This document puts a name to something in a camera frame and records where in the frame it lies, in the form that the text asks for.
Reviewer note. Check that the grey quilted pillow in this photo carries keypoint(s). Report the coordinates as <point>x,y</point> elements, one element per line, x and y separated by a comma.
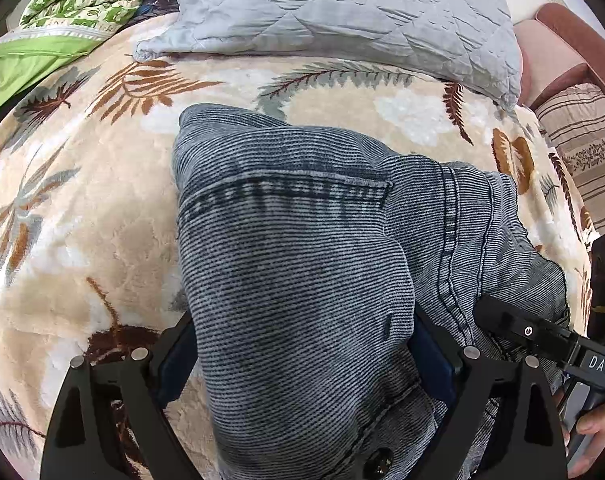
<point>342,5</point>

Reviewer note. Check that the blue denim pants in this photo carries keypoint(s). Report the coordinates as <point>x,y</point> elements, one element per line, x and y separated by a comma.
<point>292,260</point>

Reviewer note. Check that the beige leaf print blanket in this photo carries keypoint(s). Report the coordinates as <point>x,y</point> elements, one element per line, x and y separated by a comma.
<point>82,210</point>

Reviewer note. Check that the green patterned quilt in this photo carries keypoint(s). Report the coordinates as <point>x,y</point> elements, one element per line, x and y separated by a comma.
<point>67,5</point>

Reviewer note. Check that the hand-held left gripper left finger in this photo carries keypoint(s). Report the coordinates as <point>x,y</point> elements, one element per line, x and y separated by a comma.
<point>175,367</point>

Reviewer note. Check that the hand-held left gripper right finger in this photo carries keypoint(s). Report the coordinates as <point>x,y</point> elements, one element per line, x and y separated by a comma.
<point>432,360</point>

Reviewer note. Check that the pink and red sofa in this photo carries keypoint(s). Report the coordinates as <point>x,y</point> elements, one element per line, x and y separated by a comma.
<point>557,45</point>

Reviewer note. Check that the striped floral pillow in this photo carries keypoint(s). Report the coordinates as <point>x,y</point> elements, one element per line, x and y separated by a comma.
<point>587,145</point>

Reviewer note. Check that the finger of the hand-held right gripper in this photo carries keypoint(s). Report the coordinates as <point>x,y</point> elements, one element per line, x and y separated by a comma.
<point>527,330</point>

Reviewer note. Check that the dark cloth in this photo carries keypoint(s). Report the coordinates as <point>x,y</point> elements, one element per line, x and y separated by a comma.
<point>157,5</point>

